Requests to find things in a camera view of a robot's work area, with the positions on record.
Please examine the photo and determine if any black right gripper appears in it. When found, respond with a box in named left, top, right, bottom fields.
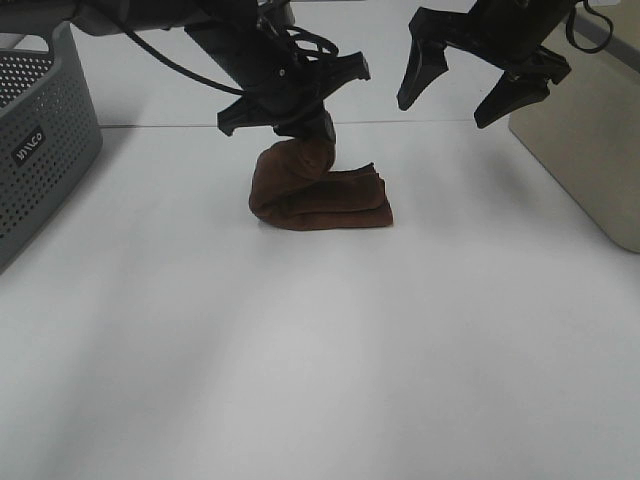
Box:
left=396, top=0, right=571, bottom=129

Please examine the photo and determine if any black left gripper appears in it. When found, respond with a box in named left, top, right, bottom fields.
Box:
left=199, top=15, right=371, bottom=156

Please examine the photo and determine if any brown towel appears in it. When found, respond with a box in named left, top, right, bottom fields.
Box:
left=248, top=138, right=394, bottom=231

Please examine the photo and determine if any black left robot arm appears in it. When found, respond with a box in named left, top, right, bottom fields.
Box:
left=70, top=1, right=370, bottom=142

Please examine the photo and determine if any beige storage box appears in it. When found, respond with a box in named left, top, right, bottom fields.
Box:
left=508, top=1, right=639, bottom=252

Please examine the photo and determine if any grey perforated plastic basket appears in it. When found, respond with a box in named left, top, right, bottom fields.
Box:
left=1, top=22, right=103, bottom=268

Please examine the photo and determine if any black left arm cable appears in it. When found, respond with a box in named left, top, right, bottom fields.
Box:
left=114, top=19, right=341, bottom=96

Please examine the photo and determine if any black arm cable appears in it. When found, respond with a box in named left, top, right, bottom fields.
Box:
left=114, top=19, right=341, bottom=96
left=562, top=0, right=615, bottom=53

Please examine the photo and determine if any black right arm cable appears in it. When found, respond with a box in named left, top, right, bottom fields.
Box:
left=562, top=0, right=615, bottom=53

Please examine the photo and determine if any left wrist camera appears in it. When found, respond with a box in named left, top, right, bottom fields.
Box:
left=257, top=0, right=295, bottom=26

